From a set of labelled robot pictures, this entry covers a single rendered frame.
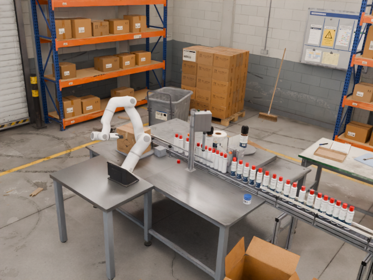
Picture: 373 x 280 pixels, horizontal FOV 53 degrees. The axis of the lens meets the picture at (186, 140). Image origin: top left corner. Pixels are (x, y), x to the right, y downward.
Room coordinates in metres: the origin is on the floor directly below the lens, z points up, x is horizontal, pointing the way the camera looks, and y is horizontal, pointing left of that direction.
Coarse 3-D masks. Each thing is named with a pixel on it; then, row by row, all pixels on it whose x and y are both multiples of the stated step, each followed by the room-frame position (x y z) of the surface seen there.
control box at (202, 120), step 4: (196, 112) 3.49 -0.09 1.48; (200, 112) 3.49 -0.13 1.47; (204, 112) 3.50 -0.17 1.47; (208, 112) 3.50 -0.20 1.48; (196, 116) 3.44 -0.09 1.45; (200, 116) 3.45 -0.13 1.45; (204, 116) 3.46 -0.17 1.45; (208, 116) 3.47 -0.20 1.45; (196, 120) 3.44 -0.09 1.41; (200, 120) 3.45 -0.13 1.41; (204, 120) 3.46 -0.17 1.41; (208, 120) 3.47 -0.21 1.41; (196, 124) 3.44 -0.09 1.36; (200, 124) 3.45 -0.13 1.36; (204, 124) 3.46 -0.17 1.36; (208, 124) 3.47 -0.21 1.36; (196, 128) 3.44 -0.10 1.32; (200, 128) 3.45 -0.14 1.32; (204, 128) 3.46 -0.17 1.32; (208, 128) 3.47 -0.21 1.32
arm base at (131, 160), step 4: (128, 156) 3.27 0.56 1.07; (132, 156) 3.26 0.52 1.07; (136, 156) 3.27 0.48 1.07; (128, 160) 3.24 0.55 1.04; (132, 160) 3.24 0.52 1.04; (136, 160) 3.26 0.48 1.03; (124, 164) 3.21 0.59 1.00; (128, 164) 3.21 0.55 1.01; (132, 164) 3.22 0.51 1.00; (124, 168) 3.15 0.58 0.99; (128, 168) 3.19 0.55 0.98; (132, 168) 3.22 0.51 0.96
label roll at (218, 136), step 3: (216, 132) 4.10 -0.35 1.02; (219, 132) 4.10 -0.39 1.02; (222, 132) 4.11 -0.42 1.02; (213, 135) 4.01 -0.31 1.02; (216, 135) 4.01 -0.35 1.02; (219, 135) 4.02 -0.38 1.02; (222, 135) 4.02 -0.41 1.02; (225, 135) 4.03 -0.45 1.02; (213, 138) 3.99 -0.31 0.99; (216, 138) 3.97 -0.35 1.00; (219, 138) 3.97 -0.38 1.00; (222, 138) 3.98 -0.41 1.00; (225, 138) 4.01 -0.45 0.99; (213, 141) 3.98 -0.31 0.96; (216, 141) 3.97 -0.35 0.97; (219, 141) 3.97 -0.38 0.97; (213, 144) 3.98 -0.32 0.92; (216, 144) 3.97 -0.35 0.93; (213, 147) 3.98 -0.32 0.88; (216, 147) 3.97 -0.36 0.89
